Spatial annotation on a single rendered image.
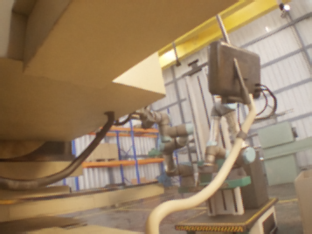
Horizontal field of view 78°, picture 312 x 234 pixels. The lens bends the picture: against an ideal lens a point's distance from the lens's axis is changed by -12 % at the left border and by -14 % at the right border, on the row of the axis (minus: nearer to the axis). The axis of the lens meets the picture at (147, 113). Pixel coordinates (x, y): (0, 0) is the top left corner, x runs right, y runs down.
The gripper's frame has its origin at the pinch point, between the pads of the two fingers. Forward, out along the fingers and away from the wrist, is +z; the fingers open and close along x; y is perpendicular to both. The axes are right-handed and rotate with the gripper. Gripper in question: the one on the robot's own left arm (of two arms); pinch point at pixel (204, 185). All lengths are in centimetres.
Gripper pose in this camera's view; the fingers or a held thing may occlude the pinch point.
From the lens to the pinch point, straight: 152.9
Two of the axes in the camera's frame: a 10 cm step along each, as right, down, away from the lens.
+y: -7.7, -4.4, -4.7
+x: 5.9, -1.9, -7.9
